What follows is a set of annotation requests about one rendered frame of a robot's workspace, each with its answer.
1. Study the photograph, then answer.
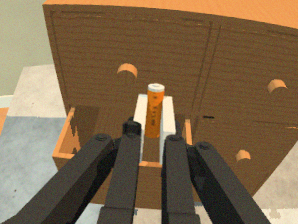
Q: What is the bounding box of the orange aa battery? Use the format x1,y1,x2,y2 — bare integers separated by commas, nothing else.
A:
145,84,164,138

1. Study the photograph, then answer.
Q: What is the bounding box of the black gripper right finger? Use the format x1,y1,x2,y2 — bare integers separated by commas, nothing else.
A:
160,96,271,224

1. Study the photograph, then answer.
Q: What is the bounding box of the brown wooden drawer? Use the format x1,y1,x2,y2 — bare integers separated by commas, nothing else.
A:
191,172,267,201
199,22,298,121
191,116,298,173
52,11,210,111
52,105,192,210

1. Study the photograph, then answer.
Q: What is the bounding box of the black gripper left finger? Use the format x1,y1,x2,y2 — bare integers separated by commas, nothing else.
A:
1,94,148,224

